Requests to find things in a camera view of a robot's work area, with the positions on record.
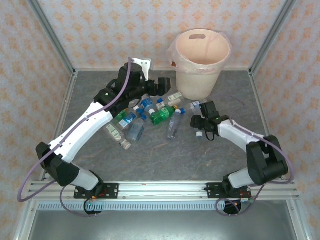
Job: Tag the crushed clear bottle blue cap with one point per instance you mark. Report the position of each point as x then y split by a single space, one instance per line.
173 125

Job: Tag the green bottle yellow cap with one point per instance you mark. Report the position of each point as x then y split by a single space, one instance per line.
160 116

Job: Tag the green plastic bottle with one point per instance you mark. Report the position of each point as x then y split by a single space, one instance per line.
121 115

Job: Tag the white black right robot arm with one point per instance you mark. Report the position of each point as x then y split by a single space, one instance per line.
237 135

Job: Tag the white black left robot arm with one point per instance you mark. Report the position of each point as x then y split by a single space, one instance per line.
82 127

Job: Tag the beige plastic bin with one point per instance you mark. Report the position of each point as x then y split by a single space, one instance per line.
195 85

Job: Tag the clear bottle white blue cap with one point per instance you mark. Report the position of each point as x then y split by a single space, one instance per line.
199 134

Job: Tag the small clear bottle white cap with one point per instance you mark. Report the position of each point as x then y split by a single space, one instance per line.
160 101

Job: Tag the clear bottle green print label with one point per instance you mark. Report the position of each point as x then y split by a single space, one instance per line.
175 96

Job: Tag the plain clear bottle beige cap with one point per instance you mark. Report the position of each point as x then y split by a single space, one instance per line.
175 102

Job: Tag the blue label bottle white cap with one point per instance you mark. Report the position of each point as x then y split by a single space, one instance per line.
147 103

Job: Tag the clear bottle dark blue label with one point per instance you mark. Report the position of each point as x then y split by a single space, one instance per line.
136 130

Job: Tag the grey metal sheet panel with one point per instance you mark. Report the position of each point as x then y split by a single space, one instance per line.
162 225

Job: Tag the aluminium table back rail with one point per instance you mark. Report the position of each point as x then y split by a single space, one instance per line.
95 69

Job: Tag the aluminium table side rail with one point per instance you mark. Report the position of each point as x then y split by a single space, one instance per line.
65 105
260 105

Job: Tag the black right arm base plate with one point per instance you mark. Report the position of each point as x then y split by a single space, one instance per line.
212 191

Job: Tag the long aluminium base rail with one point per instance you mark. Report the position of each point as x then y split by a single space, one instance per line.
162 191

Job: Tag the aluminium corner post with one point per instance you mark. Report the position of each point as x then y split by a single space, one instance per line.
50 32
273 32

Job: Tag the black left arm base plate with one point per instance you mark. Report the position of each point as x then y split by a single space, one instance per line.
113 192

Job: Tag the aluminium frame leg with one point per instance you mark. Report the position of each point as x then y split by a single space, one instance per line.
26 225
297 225

